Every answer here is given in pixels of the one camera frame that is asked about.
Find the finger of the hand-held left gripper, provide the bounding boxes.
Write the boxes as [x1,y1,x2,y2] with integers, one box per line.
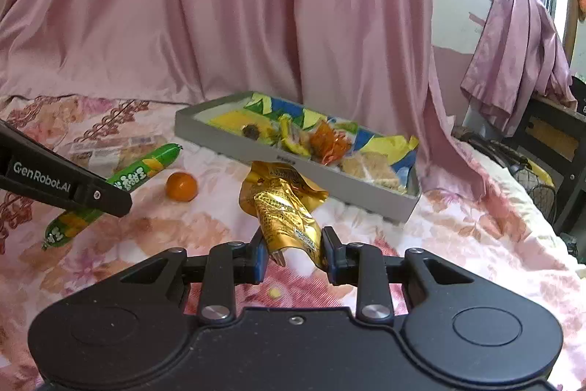
[70,179,133,218]

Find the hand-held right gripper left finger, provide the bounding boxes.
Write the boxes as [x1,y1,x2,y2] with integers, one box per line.
[116,230,269,324]

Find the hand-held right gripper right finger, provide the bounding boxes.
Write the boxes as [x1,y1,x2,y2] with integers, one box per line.
[322,227,475,324]

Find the green sausage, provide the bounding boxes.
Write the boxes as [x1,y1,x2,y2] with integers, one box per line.
[42,143,184,251]

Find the gold snack packet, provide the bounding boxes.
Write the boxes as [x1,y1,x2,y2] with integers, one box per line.
[239,161,329,270]

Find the orange snack packet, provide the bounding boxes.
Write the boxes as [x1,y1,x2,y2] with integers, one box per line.
[309,120,351,165]

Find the grey tray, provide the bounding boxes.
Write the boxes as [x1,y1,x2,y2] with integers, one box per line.
[174,91,423,224]

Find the clear cracker packet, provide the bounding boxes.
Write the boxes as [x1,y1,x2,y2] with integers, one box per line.
[68,133,168,167]

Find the orange tangerine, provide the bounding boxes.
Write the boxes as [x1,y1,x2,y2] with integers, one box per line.
[166,171,199,202]

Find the beige cracker packet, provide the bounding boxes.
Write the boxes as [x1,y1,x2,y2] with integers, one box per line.
[341,153,404,190]

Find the small yellow snack packets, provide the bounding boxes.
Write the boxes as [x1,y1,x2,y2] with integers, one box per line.
[275,114,312,154]

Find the floral blanket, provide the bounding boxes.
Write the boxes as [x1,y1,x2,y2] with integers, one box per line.
[0,93,586,391]

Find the blue and yellow snack bag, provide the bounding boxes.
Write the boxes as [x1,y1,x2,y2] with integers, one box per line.
[206,93,419,195]

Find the dark striped bag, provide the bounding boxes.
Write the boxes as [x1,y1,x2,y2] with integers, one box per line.
[458,130,527,172]

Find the large pink curtain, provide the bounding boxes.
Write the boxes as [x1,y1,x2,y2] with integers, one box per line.
[0,0,463,195]

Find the wooden desk with shelves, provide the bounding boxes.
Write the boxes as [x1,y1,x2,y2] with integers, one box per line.
[501,75,586,236]

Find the tied purple curtain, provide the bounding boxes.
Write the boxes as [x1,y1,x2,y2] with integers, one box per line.
[460,0,578,137]

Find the wire fan guard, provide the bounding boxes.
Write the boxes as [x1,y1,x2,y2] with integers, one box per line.
[524,169,559,229]

